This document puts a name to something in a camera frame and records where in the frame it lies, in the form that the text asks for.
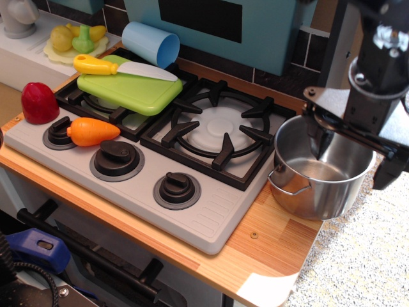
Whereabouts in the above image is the red toy pepper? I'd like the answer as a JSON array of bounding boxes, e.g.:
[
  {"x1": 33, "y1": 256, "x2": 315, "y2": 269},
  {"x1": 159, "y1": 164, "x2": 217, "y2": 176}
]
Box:
[{"x1": 21, "y1": 83, "x2": 60, "y2": 125}]

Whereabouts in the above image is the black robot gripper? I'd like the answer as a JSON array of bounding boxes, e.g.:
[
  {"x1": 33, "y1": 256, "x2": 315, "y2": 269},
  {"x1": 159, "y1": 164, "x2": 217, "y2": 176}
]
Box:
[{"x1": 304, "y1": 56, "x2": 408, "y2": 190}]

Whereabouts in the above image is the green toy broccoli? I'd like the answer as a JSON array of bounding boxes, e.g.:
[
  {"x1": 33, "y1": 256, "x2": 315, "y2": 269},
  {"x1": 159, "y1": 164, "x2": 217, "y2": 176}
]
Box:
[{"x1": 72, "y1": 25, "x2": 95, "y2": 54}]

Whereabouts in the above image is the green plastic cutting board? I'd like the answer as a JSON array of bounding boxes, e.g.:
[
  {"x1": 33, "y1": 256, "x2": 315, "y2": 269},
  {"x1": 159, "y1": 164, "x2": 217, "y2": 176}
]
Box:
[{"x1": 77, "y1": 73, "x2": 183, "y2": 116}]

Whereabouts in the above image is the black right stove knob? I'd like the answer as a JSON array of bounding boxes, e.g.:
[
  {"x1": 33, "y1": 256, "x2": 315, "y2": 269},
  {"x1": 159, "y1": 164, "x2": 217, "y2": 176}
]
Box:
[{"x1": 153, "y1": 172, "x2": 201, "y2": 210}]

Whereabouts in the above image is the black right burner grate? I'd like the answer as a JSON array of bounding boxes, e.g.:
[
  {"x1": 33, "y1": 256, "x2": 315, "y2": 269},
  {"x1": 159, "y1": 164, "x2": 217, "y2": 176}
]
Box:
[{"x1": 141, "y1": 79, "x2": 296, "y2": 191}]

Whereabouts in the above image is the yellow handled toy knife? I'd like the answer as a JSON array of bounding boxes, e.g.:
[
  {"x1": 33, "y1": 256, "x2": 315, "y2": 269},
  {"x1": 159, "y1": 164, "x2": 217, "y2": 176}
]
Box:
[{"x1": 73, "y1": 54, "x2": 178, "y2": 82}]

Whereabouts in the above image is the black left burner grate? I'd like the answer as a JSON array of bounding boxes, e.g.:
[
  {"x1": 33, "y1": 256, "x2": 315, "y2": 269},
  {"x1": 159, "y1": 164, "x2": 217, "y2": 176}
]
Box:
[{"x1": 55, "y1": 63, "x2": 198, "y2": 141}]

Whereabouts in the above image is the black stove knob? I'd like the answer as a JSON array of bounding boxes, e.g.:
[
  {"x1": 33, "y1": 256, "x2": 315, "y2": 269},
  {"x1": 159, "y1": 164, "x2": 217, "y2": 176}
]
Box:
[
  {"x1": 153, "y1": 172, "x2": 201, "y2": 210},
  {"x1": 43, "y1": 116, "x2": 76, "y2": 151},
  {"x1": 89, "y1": 141, "x2": 145, "y2": 182}
]

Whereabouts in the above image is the yellow toy potato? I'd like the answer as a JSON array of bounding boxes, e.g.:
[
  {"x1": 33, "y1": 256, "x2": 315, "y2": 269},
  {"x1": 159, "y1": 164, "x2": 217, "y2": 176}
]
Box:
[{"x1": 50, "y1": 25, "x2": 73, "y2": 52}]

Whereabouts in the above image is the yellow toy banana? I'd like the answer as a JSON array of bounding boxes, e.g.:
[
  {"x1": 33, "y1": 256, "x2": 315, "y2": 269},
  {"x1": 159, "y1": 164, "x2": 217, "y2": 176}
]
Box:
[{"x1": 66, "y1": 23, "x2": 107, "y2": 42}]

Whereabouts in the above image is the black left stove knob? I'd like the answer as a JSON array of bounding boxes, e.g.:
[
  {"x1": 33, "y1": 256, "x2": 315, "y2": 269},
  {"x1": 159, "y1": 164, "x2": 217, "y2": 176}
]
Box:
[{"x1": 43, "y1": 116, "x2": 76, "y2": 151}]

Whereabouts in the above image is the grey toy faucet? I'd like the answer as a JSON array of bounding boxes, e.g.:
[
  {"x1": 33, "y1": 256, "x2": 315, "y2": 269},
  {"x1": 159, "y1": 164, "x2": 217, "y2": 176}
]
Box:
[{"x1": 1, "y1": 0, "x2": 40, "y2": 39}]

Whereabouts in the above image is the grey side panel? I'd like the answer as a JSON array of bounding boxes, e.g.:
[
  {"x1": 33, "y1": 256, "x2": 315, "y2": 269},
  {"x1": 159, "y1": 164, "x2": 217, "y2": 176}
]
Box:
[{"x1": 318, "y1": 1, "x2": 360, "y2": 90}]

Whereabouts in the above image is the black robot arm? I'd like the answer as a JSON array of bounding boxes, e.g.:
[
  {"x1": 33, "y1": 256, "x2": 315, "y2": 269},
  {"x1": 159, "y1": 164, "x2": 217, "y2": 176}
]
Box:
[{"x1": 303, "y1": 1, "x2": 408, "y2": 190}]

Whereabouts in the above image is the black oven door handle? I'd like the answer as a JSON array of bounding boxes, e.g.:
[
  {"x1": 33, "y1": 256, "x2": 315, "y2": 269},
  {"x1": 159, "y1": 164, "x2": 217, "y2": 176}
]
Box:
[{"x1": 17, "y1": 200, "x2": 164, "y2": 303}]

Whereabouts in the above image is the orange toy carrot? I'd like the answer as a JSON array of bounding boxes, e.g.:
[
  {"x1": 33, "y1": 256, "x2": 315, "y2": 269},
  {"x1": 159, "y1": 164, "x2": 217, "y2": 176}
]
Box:
[{"x1": 66, "y1": 117, "x2": 121, "y2": 146}]

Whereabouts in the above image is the stainless steel pot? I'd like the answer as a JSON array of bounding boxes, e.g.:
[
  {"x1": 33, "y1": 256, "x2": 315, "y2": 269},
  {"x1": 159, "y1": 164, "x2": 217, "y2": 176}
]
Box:
[{"x1": 268, "y1": 116, "x2": 376, "y2": 221}]

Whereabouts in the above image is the grey toy stove top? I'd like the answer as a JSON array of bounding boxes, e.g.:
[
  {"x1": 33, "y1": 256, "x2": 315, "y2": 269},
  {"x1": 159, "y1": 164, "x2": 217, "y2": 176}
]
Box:
[{"x1": 3, "y1": 47, "x2": 297, "y2": 256}]

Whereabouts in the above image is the white toy sink counter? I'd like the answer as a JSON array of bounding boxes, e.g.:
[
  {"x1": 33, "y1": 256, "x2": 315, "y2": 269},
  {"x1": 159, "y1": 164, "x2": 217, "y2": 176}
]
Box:
[{"x1": 0, "y1": 9, "x2": 122, "y2": 93}]

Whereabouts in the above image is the light blue plastic cup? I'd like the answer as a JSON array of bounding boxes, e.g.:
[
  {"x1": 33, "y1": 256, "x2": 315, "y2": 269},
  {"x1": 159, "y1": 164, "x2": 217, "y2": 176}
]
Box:
[{"x1": 121, "y1": 22, "x2": 180, "y2": 69}]

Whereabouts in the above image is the pale yellow toy plate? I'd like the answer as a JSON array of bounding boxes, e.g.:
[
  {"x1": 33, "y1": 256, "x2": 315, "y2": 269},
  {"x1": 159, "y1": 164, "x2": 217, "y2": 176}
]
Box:
[{"x1": 43, "y1": 36, "x2": 109, "y2": 65}]

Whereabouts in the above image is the black braided cable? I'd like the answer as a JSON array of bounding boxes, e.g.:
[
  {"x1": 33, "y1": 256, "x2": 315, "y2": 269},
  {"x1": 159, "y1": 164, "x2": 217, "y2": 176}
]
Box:
[{"x1": 0, "y1": 230, "x2": 61, "y2": 307}]

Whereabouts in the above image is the black middle stove knob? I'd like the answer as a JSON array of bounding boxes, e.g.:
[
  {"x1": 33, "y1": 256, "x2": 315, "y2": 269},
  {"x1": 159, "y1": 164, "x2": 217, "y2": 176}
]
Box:
[{"x1": 89, "y1": 141, "x2": 145, "y2": 182}]

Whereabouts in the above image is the black burner grate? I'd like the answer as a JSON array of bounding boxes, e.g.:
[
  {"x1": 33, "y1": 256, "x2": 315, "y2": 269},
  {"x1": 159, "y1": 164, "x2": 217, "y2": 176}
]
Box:
[
  {"x1": 55, "y1": 63, "x2": 198, "y2": 141},
  {"x1": 141, "y1": 79, "x2": 296, "y2": 191}
]

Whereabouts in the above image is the teal range hood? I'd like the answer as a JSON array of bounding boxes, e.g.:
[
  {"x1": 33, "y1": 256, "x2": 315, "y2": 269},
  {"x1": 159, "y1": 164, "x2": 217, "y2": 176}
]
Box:
[{"x1": 124, "y1": 1, "x2": 317, "y2": 75}]

